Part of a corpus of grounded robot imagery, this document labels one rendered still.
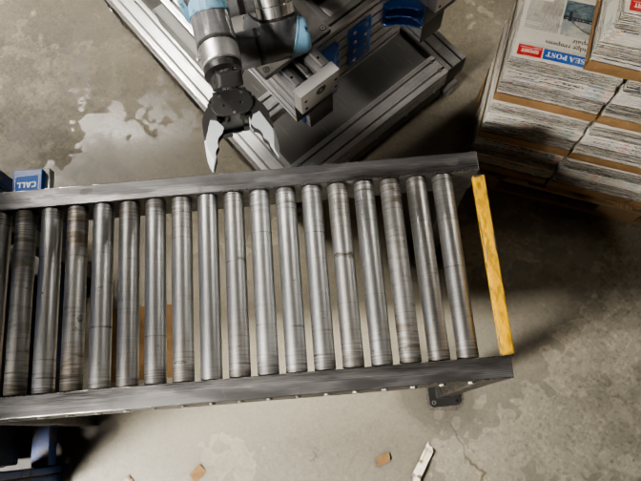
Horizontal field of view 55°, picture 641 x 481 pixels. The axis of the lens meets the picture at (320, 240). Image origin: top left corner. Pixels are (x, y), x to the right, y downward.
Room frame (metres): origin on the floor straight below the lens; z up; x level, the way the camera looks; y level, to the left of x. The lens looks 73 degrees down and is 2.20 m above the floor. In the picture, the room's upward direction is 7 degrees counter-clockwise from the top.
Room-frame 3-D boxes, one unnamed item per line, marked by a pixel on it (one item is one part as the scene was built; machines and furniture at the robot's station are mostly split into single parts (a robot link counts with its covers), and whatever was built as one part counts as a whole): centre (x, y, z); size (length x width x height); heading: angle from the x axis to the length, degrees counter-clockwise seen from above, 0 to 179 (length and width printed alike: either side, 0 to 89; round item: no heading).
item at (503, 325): (0.33, -0.39, 0.81); 0.43 x 0.03 x 0.02; 177
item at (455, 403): (0.09, -0.36, 0.01); 0.14 x 0.13 x 0.01; 177
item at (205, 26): (0.76, 0.15, 1.21); 0.11 x 0.08 x 0.09; 8
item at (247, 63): (0.76, 0.13, 1.12); 0.11 x 0.08 x 0.11; 98
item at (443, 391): (0.09, -0.36, 0.34); 0.06 x 0.06 x 0.68; 87
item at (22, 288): (0.39, 0.73, 0.77); 0.47 x 0.05 x 0.05; 177
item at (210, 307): (0.37, 0.28, 0.77); 0.47 x 0.05 x 0.05; 177
